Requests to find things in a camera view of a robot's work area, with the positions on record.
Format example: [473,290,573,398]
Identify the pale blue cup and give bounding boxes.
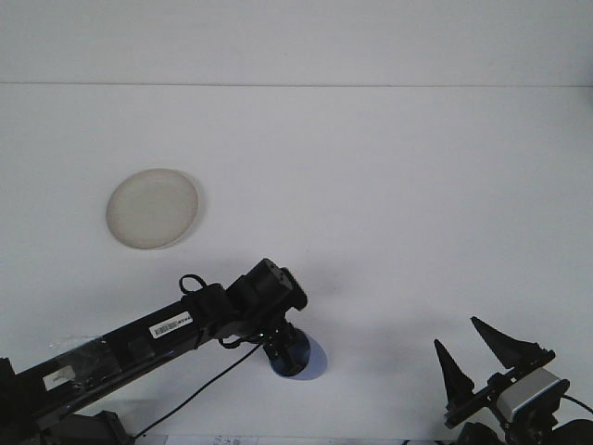
[272,329,329,382]

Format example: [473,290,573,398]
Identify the pale round plate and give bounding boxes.
[106,167,202,251]

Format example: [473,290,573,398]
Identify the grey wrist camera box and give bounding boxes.
[501,367,572,416]

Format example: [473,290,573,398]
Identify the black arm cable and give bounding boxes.
[132,273,261,439]
[561,392,593,414]

